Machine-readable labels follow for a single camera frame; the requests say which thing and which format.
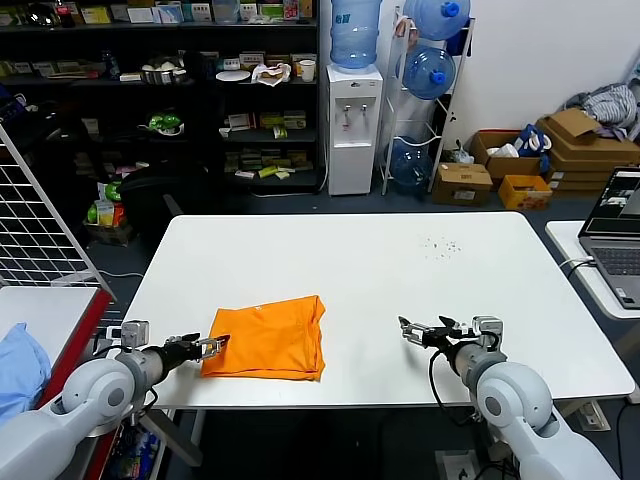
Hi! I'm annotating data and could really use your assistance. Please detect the white water dispenser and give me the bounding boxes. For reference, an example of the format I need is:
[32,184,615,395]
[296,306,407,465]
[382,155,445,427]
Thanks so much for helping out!
[325,63,384,197]

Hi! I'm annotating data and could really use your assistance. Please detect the white metal jug rack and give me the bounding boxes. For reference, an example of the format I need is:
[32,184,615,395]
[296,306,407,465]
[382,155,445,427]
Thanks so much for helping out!
[380,5,476,197]

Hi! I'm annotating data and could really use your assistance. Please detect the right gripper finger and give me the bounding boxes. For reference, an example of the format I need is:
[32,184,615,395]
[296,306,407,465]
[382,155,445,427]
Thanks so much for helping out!
[437,315,471,335]
[397,315,426,345]

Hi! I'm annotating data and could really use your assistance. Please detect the white laptop cable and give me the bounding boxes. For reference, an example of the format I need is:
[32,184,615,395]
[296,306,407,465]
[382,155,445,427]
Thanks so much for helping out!
[558,255,596,276]

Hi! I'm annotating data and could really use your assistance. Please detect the stack of flat cardboard boxes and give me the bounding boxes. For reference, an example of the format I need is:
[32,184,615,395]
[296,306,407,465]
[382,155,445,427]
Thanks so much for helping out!
[537,108,640,194]

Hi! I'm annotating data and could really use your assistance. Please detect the white wire grid panel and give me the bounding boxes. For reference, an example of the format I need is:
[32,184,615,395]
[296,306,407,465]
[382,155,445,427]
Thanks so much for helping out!
[0,119,119,301]

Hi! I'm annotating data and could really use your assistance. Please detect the white plastic food bag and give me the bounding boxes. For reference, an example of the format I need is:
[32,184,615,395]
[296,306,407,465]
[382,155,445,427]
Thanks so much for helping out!
[251,63,293,89]

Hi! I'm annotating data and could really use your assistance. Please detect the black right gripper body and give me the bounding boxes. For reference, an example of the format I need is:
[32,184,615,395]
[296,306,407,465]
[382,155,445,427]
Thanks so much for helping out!
[422,327,476,352]

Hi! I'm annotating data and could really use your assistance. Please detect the large white table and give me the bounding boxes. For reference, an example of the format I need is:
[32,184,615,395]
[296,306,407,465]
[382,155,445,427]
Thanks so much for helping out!
[90,212,636,411]

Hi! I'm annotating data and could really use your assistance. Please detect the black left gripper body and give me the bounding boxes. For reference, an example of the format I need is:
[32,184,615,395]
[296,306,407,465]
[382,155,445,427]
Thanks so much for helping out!
[162,340,202,365]

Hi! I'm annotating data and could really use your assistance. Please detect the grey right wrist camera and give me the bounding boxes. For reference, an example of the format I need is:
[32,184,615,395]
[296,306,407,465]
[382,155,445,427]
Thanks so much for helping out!
[470,314,505,349]

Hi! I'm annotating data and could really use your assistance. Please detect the black office chair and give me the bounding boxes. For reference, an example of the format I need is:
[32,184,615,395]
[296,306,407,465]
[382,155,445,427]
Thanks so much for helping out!
[119,164,211,236]

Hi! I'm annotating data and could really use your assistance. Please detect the white table with red edge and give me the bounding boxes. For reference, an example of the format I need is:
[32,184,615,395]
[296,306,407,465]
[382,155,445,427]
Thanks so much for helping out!
[0,285,117,480]

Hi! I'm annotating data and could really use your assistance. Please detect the orange t-shirt with white print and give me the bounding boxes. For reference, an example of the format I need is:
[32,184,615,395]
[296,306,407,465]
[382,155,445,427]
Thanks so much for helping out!
[200,294,327,383]

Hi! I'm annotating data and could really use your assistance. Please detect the basket of snack packs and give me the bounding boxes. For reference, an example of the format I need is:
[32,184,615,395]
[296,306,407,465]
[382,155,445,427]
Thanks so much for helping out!
[84,180,139,247]

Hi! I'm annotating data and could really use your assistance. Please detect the small white side table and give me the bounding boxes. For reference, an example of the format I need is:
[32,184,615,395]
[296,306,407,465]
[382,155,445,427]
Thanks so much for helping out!
[544,219,640,406]

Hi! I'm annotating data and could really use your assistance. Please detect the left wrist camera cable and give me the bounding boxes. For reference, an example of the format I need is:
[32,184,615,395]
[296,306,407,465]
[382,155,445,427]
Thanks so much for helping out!
[92,325,124,359]

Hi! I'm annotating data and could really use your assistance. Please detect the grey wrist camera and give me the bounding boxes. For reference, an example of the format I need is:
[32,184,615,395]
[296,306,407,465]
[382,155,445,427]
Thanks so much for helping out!
[121,320,150,351]
[470,314,505,349]

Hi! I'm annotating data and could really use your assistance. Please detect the bowl of green fruit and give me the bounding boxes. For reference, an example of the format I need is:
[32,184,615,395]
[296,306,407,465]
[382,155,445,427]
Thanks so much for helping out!
[138,112,187,137]

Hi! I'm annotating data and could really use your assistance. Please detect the black shelf unit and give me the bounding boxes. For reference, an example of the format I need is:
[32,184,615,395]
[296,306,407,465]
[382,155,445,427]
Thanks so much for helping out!
[0,0,321,196]

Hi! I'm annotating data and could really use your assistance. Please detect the closed brown cardboard box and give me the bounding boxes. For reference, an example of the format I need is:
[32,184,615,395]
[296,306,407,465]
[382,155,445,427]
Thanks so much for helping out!
[431,162,495,207]

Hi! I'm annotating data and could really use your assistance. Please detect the small white plastic bag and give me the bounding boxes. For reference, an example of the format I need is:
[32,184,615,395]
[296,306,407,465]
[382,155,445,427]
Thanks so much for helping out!
[442,142,476,166]

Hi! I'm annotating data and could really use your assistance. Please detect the grey open laptop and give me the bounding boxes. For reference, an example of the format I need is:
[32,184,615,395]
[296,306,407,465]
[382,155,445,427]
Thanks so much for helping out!
[577,167,640,310]

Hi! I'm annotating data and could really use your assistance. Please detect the open brown cardboard box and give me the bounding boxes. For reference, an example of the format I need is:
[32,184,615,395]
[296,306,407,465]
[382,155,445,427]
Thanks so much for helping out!
[469,129,544,181]

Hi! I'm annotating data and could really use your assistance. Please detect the upright blue water jug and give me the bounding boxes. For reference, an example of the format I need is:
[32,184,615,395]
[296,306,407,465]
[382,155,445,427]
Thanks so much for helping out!
[329,0,384,77]

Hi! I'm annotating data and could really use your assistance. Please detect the light blue cloth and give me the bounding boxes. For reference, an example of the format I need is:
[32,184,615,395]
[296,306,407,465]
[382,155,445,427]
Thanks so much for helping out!
[0,322,54,426]

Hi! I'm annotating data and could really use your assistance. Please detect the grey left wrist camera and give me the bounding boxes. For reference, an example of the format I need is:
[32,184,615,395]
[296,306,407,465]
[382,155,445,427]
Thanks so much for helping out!
[121,320,150,351]

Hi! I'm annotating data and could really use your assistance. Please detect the pile of grey clothes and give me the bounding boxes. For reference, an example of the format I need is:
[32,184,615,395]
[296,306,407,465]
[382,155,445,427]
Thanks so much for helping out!
[564,82,640,141]

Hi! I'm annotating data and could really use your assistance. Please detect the blue and white bag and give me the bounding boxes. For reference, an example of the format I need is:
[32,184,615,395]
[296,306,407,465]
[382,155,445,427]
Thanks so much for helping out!
[514,123,554,157]

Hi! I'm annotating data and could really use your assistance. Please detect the metal bowl with buns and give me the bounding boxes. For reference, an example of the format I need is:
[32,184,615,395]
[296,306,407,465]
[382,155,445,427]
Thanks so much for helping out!
[140,57,189,86]

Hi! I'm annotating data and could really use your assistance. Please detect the yellow cardboard box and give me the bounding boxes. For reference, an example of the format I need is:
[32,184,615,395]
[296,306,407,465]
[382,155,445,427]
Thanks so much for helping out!
[498,174,554,211]

